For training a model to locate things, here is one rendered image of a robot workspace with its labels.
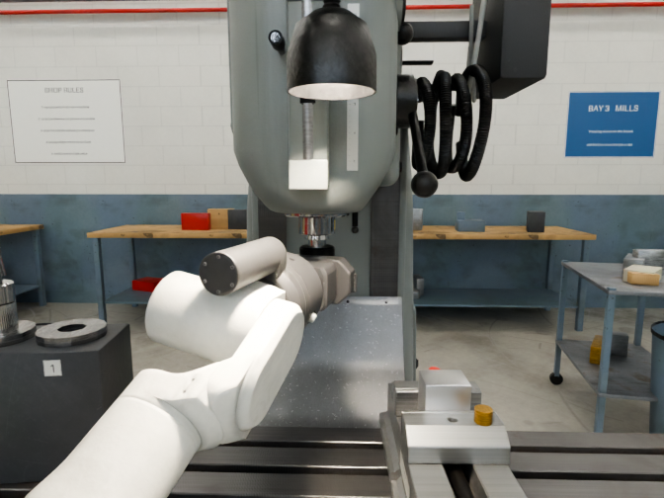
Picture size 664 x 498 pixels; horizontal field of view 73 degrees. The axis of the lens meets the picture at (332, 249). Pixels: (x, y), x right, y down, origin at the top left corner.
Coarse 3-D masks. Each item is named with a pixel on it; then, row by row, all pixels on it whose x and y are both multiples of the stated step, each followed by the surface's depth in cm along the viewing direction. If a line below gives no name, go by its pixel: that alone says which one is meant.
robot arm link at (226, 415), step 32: (288, 320) 35; (256, 352) 32; (288, 352) 37; (160, 384) 30; (192, 384) 30; (224, 384) 30; (256, 384) 31; (192, 416) 29; (224, 416) 30; (256, 416) 33
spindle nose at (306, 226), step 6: (300, 222) 58; (306, 222) 57; (312, 222) 57; (318, 222) 57; (324, 222) 57; (330, 222) 58; (300, 228) 58; (306, 228) 58; (312, 228) 57; (318, 228) 57; (324, 228) 57; (330, 228) 58; (306, 234) 58; (312, 234) 57; (318, 234) 57; (324, 234) 58; (330, 234) 58
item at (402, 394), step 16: (400, 384) 67; (416, 384) 67; (400, 400) 65; (416, 400) 65; (480, 400) 65; (384, 416) 76; (400, 416) 66; (384, 432) 72; (384, 448) 68; (400, 448) 63; (400, 464) 61; (416, 464) 55; (432, 464) 55; (448, 464) 57; (464, 464) 58; (480, 464) 55; (496, 464) 55; (400, 480) 60; (416, 480) 52; (432, 480) 52; (448, 480) 52; (464, 480) 53; (480, 480) 52; (496, 480) 52; (512, 480) 52; (400, 496) 57; (416, 496) 49; (432, 496) 49; (448, 496) 49; (464, 496) 51; (480, 496) 52; (496, 496) 49; (512, 496) 49
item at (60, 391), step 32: (96, 320) 68; (0, 352) 59; (32, 352) 60; (64, 352) 60; (96, 352) 60; (128, 352) 71; (0, 384) 60; (32, 384) 60; (64, 384) 60; (96, 384) 61; (128, 384) 71; (0, 416) 60; (32, 416) 61; (64, 416) 61; (96, 416) 61; (0, 448) 61; (32, 448) 61; (64, 448) 62; (0, 480) 61; (32, 480) 62
